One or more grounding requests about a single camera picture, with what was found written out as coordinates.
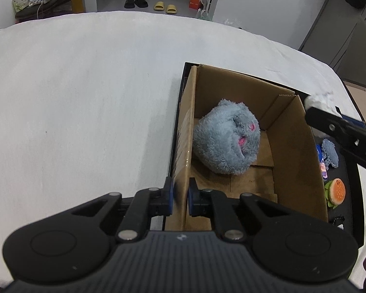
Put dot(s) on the clear plastic bag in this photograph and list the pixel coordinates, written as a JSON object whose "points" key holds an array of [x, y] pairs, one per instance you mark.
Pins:
{"points": [[232, 23]]}

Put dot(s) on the grey fluffy plush toy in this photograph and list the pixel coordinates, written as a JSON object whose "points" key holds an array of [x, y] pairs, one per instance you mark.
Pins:
{"points": [[219, 137]]}

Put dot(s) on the white soft tissue wad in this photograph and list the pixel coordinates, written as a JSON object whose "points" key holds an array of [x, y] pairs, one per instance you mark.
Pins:
{"points": [[318, 99]]}

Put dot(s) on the black tray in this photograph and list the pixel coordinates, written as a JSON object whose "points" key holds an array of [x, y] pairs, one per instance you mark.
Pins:
{"points": [[351, 195]]}

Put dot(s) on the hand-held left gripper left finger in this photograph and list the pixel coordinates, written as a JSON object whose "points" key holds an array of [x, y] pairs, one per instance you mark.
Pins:
{"points": [[170, 197]]}

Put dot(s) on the black and white cloth pouch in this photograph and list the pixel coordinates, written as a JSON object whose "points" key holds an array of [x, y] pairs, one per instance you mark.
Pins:
{"points": [[338, 219]]}

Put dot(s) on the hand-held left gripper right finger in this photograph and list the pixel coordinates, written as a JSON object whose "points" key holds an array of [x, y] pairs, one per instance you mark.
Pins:
{"points": [[191, 199]]}

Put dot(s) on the frayed denim plush pad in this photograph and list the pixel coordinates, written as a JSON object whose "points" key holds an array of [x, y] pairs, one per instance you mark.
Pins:
{"points": [[329, 153]]}

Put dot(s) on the brown cardboard box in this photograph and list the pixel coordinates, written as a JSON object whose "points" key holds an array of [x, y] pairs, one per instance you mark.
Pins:
{"points": [[295, 158]]}

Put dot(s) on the green plastic bag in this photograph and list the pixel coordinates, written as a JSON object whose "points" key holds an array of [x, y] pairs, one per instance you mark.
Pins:
{"points": [[203, 14]]}

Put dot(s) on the burger plush toy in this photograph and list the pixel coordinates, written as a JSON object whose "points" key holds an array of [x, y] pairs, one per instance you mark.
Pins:
{"points": [[337, 190]]}

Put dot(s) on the grey folded panels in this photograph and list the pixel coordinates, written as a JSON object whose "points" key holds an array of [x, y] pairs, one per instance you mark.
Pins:
{"points": [[338, 36]]}

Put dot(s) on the black slipper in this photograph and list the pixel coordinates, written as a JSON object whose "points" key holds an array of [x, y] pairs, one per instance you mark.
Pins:
{"points": [[129, 3], [141, 3]]}

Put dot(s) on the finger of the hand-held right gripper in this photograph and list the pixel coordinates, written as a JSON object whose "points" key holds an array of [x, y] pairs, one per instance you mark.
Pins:
{"points": [[332, 125]]}

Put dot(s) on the blue tissue pack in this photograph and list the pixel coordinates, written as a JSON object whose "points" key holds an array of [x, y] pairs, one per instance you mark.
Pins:
{"points": [[319, 154]]}

